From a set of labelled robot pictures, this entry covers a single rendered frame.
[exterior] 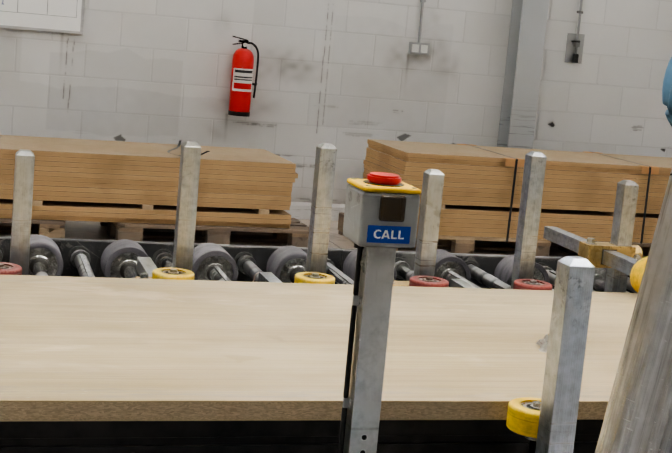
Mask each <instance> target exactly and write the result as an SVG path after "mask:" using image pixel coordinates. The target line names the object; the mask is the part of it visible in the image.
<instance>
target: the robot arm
mask: <svg viewBox="0 0 672 453"><path fill-rule="evenodd" d="M662 103H663V104H664V105H665V106H667V108H668V109H667V110H666V111H665V115H666V118H667V120H668V122H669V123H670V125H671V126H672V56H671V59H670V61H669V63H668V66H667V68H666V71H665V75H664V80H663V87H662ZM595 453H672V170H671V173H670V177H669V181H668V184H667V188H666V192H665V195H664V199H663V203H662V207H661V210H660V214H659V218H658V221H657V225H656V229H655V232H654V236H653V240H652V243H651V247H650V251H649V254H648V258H647V262H646V265H645V269H644V273H643V276H642V280H641V284H640V288H639V291H638V295H637V299H636V302H635V306H634V310H633V313H632V317H631V321H630V324H629V328H628V332H627V335H626V339H625V343H624V346H623V350H622V354H621V357H620V361H619V365H618V369H617V372H616V376H615V380H614V383H613V387H612V391H611V394H610V398H609V402H608V405H607V409H606V413H605V416H604V420H603V424H602V427H601V431H600V435H599V438H598V442H597V446H596V450H595Z"/></svg>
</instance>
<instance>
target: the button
mask: <svg viewBox="0 0 672 453"><path fill-rule="evenodd" d="M399 176H400V175H397V174H392V173H384V172H370V174H368V175H367V180H369V182H371V183H376V184H383V185H398V184H399V183H401V177H399Z"/></svg>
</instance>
